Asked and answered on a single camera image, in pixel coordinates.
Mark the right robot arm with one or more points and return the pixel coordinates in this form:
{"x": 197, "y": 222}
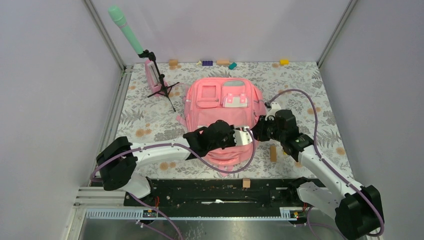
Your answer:
{"x": 356, "y": 209}

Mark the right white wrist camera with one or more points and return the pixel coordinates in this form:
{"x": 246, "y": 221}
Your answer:
{"x": 273, "y": 107}

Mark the long tan wooden block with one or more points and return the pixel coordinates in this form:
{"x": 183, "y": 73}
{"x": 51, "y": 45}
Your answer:
{"x": 223, "y": 62}

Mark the pink metronome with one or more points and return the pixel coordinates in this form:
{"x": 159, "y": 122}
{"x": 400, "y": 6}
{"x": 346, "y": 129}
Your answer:
{"x": 152, "y": 76}

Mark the black microphone tripod stand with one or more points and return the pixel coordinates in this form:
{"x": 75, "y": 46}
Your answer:
{"x": 165, "y": 88}

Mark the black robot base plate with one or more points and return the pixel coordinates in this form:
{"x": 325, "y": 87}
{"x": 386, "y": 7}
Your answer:
{"x": 211, "y": 198}

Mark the pink school backpack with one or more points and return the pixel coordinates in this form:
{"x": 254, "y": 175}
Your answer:
{"x": 237, "y": 101}

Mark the purple toy block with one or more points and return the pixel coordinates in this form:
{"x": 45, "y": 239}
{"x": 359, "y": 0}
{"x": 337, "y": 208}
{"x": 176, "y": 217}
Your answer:
{"x": 207, "y": 63}

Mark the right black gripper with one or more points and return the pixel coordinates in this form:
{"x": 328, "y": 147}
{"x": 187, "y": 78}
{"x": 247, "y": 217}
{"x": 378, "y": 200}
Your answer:
{"x": 258, "y": 130}

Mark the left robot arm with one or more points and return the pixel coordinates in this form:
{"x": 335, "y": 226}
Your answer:
{"x": 117, "y": 162}

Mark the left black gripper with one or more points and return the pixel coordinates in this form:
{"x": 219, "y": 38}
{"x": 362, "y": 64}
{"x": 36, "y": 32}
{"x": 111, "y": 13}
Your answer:
{"x": 232, "y": 143}

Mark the tan wooden block rear left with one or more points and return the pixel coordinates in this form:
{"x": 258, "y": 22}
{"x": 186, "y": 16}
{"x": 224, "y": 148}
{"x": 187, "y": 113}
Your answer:
{"x": 173, "y": 62}

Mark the wooden block on base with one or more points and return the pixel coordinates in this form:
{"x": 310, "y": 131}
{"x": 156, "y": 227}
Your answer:
{"x": 246, "y": 183}

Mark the tan block near backpack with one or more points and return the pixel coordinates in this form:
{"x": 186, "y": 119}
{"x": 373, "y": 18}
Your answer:
{"x": 273, "y": 153}

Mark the mint green microphone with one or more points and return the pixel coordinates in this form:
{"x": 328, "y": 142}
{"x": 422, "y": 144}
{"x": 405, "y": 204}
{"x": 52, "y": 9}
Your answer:
{"x": 118, "y": 17}

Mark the yellow toy block rear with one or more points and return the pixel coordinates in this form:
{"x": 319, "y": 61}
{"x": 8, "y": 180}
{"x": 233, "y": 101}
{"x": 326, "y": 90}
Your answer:
{"x": 284, "y": 62}

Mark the teal toy block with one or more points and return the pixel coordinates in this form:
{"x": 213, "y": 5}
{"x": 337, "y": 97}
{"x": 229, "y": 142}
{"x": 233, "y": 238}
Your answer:
{"x": 232, "y": 66}

